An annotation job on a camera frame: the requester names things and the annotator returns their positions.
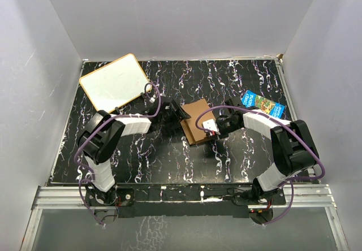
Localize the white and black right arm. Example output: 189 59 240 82
216 98 319 204

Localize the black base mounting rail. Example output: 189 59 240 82
85 183 286 220

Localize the brown cardboard paper box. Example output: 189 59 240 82
180 98 215 146

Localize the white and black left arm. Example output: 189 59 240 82
78 97 191 205

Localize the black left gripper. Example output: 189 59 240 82
159 101 190 132

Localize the blue treehouse book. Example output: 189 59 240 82
241 90 285 119

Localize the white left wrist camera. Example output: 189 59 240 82
149 94 167 105

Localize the white board with wooden frame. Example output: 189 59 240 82
79 53 152 113

